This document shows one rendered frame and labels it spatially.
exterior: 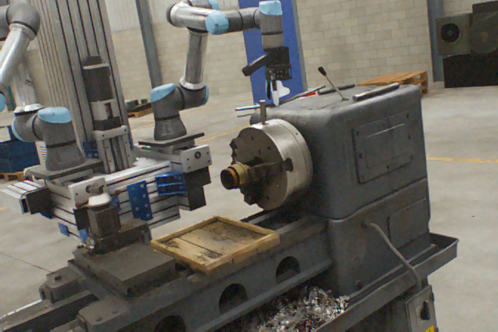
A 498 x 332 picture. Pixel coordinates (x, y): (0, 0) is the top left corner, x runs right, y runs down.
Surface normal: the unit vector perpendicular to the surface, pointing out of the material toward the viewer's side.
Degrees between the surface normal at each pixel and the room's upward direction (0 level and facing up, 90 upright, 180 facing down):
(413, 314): 87
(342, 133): 89
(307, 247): 88
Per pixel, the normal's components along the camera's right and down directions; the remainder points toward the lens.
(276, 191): -0.77, 0.24
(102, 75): 0.64, 0.06
